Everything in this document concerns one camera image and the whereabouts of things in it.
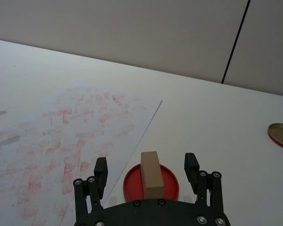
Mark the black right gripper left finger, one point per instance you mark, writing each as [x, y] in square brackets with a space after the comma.
[101, 175]

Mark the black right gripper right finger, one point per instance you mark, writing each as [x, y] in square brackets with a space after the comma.
[198, 179]

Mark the white paper with red stamps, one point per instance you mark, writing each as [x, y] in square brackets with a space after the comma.
[61, 150]

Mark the brown rectangular stamp block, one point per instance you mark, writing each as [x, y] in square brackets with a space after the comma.
[151, 175]

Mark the gold round tin lid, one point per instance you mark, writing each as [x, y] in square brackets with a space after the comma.
[281, 136]

